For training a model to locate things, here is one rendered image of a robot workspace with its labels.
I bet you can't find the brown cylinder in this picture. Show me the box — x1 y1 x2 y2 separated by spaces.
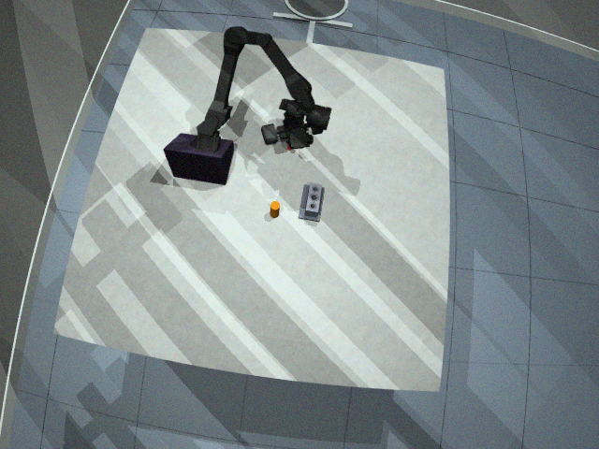
270 201 280 218

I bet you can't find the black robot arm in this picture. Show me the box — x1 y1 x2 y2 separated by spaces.
195 26 332 153

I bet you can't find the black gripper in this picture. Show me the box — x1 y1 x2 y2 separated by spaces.
261 119 323 146

